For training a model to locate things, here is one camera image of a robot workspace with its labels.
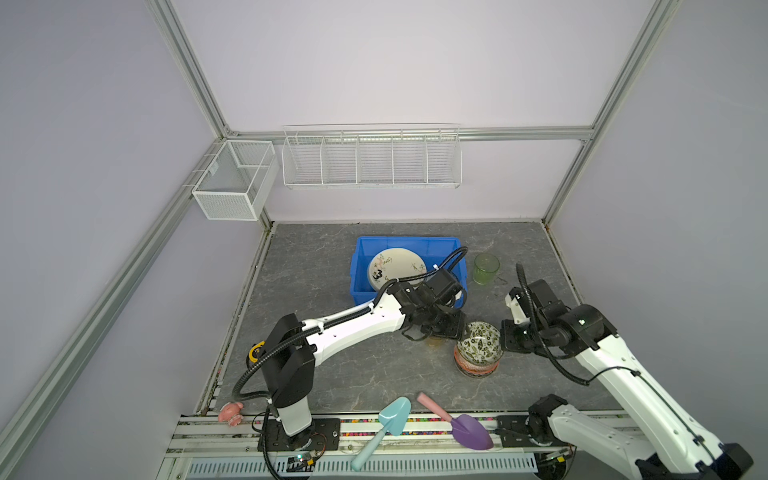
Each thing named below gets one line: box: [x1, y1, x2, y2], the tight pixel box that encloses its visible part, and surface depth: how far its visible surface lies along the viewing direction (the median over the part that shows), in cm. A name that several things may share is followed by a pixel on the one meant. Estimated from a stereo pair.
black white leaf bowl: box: [456, 321, 503, 365], surface depth 79 cm
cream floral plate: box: [368, 248, 427, 291], surface depth 106 cm
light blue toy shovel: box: [351, 396, 413, 472], surface depth 78 cm
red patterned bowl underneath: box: [454, 342, 500, 378], surface depth 77 cm
